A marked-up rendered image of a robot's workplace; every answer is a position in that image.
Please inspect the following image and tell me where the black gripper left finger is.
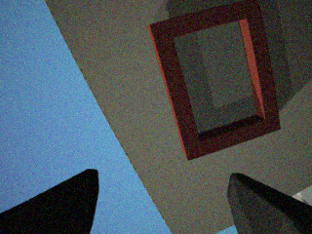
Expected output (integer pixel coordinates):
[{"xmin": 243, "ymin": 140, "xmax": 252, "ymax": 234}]
[{"xmin": 0, "ymin": 169, "xmax": 98, "ymax": 234}]

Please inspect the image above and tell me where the grey wall panel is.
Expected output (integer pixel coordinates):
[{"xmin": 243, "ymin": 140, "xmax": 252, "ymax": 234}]
[{"xmin": 44, "ymin": 0, "xmax": 312, "ymax": 234}]

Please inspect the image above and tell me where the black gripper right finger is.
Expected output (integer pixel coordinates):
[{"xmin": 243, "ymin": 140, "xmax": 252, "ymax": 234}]
[{"xmin": 227, "ymin": 173, "xmax": 312, "ymax": 234}]

